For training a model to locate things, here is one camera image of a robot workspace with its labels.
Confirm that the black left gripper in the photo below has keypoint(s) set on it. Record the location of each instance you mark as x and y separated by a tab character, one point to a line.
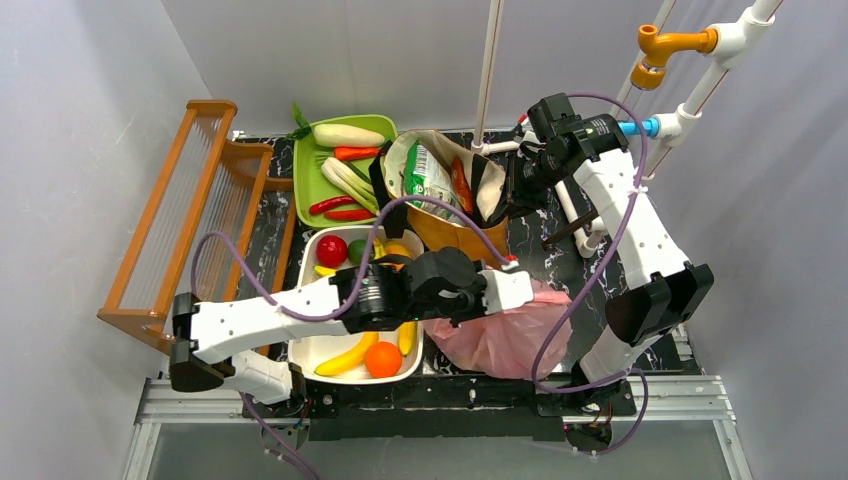
499	266

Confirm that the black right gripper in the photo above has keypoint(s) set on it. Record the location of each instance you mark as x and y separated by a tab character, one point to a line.
520	183

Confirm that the pink plastic grocery bag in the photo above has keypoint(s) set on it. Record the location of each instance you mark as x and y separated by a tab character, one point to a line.
503	345

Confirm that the green chips bag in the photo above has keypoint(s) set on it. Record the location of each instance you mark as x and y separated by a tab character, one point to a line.
423	175

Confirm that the brown paper bag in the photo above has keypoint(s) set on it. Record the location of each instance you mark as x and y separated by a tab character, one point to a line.
483	235

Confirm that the orange candy bag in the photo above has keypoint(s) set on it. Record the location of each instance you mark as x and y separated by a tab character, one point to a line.
461	186

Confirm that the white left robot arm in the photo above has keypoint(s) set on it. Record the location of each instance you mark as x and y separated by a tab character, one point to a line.
216	342

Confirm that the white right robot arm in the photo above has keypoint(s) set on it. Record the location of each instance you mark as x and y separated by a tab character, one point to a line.
663	287

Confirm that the yellow banana by bag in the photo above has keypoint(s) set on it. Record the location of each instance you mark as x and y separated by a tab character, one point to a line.
407	338

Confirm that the orange mango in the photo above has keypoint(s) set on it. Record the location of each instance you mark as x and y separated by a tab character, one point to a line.
398	249

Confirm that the orange fruit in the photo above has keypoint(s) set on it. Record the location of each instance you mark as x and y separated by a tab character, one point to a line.
383	359

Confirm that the green lime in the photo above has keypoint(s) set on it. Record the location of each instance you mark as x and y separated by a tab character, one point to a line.
355	251

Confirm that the single yellow banana lower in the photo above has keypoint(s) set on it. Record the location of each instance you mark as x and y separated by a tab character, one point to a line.
350	359

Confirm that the blue faucet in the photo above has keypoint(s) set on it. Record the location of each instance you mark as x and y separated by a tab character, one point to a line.
650	126

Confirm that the red apple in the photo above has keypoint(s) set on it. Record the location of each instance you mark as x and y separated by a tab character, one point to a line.
331	251

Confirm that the red chili pepper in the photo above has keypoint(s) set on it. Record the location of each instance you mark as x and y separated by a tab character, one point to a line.
327	205

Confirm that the orange faucet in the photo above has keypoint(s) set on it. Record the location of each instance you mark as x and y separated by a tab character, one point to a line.
658	48

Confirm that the green white leek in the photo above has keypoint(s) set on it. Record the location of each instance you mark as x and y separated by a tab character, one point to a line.
351	181

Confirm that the white fruit tray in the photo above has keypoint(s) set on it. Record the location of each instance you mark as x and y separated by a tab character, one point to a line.
308	353

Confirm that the green vegetable tray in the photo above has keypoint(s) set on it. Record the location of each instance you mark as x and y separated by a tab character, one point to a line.
310	185

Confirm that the orange carrot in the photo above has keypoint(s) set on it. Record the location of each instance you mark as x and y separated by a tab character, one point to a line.
348	154

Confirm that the white radish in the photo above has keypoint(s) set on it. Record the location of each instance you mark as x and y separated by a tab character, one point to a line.
343	135

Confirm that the wooden rack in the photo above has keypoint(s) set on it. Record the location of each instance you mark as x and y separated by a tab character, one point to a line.
207	182

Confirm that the aluminium base frame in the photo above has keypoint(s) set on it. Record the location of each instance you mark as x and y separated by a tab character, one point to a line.
688	432

